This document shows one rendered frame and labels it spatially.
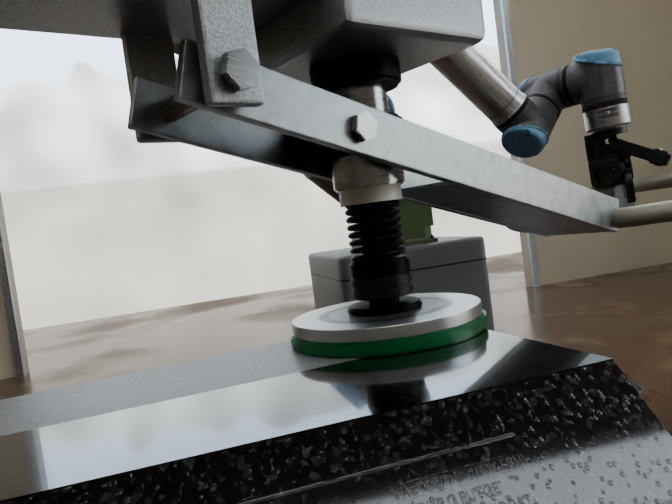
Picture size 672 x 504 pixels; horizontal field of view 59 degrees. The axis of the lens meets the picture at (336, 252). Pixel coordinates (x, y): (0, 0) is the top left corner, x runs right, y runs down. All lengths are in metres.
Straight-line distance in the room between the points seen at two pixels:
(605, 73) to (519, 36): 5.27
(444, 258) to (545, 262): 4.98
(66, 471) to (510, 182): 0.56
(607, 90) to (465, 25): 0.76
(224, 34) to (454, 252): 1.14
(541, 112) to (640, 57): 6.11
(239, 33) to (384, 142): 0.19
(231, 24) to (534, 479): 0.40
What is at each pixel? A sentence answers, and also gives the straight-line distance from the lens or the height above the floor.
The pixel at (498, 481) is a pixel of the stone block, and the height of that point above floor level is 0.76.
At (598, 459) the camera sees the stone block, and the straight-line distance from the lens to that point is 0.46.
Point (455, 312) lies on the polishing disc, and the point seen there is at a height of 0.83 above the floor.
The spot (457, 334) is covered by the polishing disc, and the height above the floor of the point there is 0.81.
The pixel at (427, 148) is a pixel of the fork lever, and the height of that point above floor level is 1.00.
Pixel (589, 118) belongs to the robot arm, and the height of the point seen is 1.08.
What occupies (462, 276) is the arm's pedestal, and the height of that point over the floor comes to 0.75.
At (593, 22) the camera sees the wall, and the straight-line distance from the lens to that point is 7.18.
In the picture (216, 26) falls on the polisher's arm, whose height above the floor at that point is 1.10.
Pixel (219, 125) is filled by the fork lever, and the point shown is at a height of 1.05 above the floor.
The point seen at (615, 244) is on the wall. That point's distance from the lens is 6.99.
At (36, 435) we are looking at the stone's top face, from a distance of 0.53.
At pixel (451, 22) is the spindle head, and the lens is 0.64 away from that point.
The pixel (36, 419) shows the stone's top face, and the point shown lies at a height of 0.81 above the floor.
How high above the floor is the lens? 0.94
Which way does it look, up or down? 3 degrees down
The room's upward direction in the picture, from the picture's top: 8 degrees counter-clockwise
